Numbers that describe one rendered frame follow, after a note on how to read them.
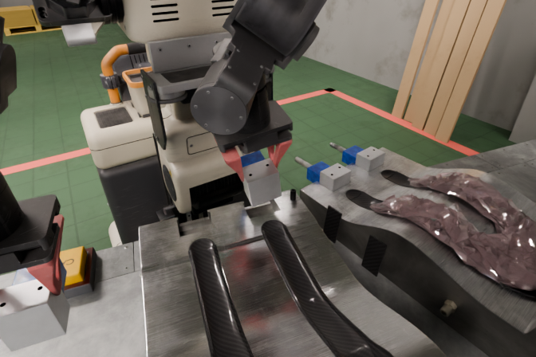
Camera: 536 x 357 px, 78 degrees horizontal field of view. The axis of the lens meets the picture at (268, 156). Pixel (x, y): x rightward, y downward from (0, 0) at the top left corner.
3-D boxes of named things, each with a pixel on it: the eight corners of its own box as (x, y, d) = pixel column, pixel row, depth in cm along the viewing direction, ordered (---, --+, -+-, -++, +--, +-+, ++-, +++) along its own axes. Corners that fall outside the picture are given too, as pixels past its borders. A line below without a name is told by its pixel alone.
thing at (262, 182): (228, 157, 60) (222, 134, 57) (254, 148, 62) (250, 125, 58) (252, 207, 51) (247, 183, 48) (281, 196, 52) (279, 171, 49)
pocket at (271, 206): (242, 217, 57) (241, 201, 56) (271, 210, 59) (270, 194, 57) (250, 235, 54) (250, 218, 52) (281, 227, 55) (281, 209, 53)
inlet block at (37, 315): (37, 256, 44) (20, 226, 41) (79, 245, 45) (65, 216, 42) (11, 352, 33) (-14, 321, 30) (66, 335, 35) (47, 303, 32)
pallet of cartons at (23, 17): (68, 22, 737) (62, 2, 715) (72, 29, 673) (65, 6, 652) (3, 29, 685) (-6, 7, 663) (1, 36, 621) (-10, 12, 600)
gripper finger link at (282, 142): (296, 177, 50) (293, 127, 44) (251, 193, 48) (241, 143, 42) (277, 151, 55) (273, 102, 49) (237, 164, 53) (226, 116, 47)
